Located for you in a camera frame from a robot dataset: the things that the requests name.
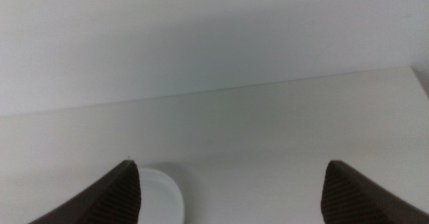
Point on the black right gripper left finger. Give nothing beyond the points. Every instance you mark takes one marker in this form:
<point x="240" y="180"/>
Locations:
<point x="107" y="200"/>

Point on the white shallow bowl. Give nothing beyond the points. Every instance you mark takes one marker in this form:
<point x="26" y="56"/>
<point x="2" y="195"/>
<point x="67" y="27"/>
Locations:
<point x="161" y="200"/>

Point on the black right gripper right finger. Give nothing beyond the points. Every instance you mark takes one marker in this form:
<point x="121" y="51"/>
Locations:
<point x="355" y="200"/>

